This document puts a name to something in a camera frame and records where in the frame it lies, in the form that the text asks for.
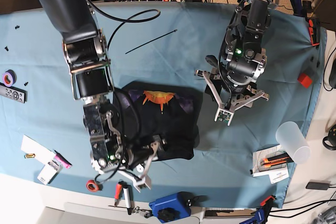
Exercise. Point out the blue orange bar clamp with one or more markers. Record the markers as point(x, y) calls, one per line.
point(260, 216)

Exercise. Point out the light blue table cloth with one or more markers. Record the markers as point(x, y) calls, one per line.
point(219, 170)

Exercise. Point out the pink marker package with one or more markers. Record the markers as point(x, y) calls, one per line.
point(58, 157)

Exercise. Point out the white marker pen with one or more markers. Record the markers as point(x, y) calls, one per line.
point(127, 199)

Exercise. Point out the red handled screwdriver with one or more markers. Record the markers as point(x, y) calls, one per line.
point(118, 191)

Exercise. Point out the red tape roll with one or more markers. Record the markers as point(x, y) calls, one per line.
point(92, 186)

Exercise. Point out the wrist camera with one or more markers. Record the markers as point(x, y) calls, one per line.
point(143, 183)
point(224, 116)

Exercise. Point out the translucent plastic cup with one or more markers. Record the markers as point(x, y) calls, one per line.
point(291, 139)

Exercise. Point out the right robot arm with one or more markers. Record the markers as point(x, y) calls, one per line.
point(110, 116)

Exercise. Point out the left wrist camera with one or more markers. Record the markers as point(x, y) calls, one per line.
point(224, 116)

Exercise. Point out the white paper sheet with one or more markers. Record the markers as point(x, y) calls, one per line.
point(42, 154)

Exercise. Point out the white booklet papers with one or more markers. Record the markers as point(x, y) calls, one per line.
point(275, 173)

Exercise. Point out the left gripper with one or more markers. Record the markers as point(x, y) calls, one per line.
point(229, 97)

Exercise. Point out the purple tape roll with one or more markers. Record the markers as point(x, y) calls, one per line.
point(9, 78)

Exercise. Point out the blue table clamp box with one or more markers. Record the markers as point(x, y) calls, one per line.
point(171, 208)

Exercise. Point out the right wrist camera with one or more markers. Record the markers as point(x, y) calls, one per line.
point(143, 183)

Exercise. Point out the black t-shirt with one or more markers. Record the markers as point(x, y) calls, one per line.
point(162, 113)

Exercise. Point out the black remote control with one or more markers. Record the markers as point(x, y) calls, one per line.
point(12, 93)

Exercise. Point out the white blister pack card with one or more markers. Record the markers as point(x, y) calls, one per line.
point(49, 171)

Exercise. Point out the red cube block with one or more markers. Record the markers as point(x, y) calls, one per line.
point(305, 80)

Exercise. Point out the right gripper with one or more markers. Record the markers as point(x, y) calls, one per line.
point(139, 158)

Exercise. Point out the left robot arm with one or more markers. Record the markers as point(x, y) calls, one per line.
point(242, 59)

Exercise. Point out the orange black clamp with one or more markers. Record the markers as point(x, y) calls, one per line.
point(314, 31)

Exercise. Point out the black cable tie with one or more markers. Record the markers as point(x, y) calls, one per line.
point(146, 43)

